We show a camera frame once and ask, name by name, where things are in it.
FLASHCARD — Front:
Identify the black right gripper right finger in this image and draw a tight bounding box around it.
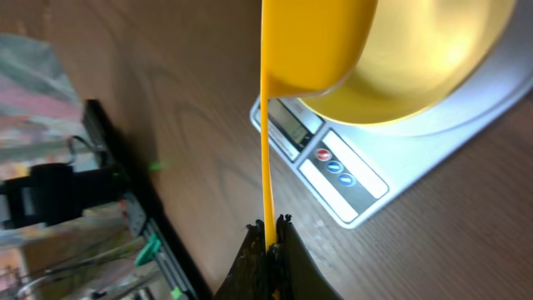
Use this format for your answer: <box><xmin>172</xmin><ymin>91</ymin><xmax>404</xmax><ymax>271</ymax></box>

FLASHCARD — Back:
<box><xmin>272</xmin><ymin>214</ymin><xmax>342</xmax><ymax>300</ymax></box>

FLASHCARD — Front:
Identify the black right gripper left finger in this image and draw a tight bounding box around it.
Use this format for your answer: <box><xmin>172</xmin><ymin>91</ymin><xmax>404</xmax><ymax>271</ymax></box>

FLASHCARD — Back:
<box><xmin>213</xmin><ymin>219</ymin><xmax>269</xmax><ymax>300</ymax></box>

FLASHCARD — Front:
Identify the orange plastic measuring scoop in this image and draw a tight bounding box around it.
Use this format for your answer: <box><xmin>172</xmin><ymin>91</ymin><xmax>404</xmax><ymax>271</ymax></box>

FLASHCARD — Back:
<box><xmin>260</xmin><ymin>0</ymin><xmax>377</xmax><ymax>248</ymax></box>

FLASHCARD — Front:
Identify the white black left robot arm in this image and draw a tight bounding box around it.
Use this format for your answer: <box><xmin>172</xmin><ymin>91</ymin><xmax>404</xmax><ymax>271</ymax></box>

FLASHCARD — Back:
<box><xmin>1</xmin><ymin>163</ymin><xmax>126</xmax><ymax>230</ymax></box>

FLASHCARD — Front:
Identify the white digital kitchen scale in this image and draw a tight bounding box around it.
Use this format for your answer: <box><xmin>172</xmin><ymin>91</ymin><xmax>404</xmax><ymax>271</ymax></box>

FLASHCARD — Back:
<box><xmin>268</xmin><ymin>1</ymin><xmax>532</xmax><ymax>228</ymax></box>

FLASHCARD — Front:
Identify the pale yellow plastic bowl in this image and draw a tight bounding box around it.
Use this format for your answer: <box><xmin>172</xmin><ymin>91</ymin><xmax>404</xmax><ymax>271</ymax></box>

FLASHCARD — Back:
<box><xmin>301</xmin><ymin>0</ymin><xmax>517</xmax><ymax>126</ymax></box>

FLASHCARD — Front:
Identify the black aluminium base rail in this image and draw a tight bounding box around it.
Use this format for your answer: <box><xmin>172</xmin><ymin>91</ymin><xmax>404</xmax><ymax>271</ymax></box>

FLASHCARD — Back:
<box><xmin>82</xmin><ymin>99</ymin><xmax>212</xmax><ymax>299</ymax></box>

